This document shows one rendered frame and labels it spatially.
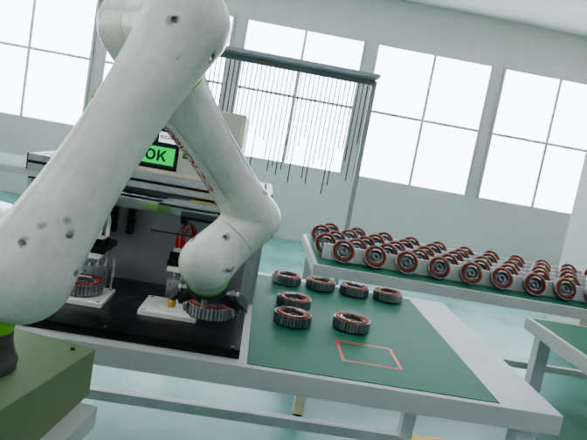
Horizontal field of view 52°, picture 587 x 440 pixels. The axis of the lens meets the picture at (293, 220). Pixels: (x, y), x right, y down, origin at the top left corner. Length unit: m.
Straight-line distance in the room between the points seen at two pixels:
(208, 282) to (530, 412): 0.85
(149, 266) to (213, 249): 0.79
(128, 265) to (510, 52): 7.28
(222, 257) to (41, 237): 0.43
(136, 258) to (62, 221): 1.13
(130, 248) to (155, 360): 0.56
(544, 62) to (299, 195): 3.66
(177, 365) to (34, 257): 0.71
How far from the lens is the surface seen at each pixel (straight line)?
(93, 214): 0.82
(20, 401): 0.97
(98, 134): 0.82
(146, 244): 1.91
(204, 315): 1.48
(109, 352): 1.46
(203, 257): 1.14
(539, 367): 2.65
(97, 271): 1.82
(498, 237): 8.68
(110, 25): 1.01
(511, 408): 1.58
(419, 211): 8.30
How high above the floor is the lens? 1.27
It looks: 7 degrees down
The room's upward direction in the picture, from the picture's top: 10 degrees clockwise
